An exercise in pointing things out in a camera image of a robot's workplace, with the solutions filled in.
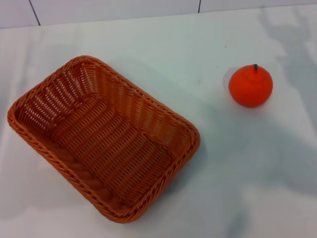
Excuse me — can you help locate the orange woven plastic basket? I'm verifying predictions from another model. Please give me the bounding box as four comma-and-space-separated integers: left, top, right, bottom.
6, 55, 201, 224

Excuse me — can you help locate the orange toy fruit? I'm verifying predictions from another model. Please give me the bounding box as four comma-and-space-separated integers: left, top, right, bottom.
228, 63, 273, 108

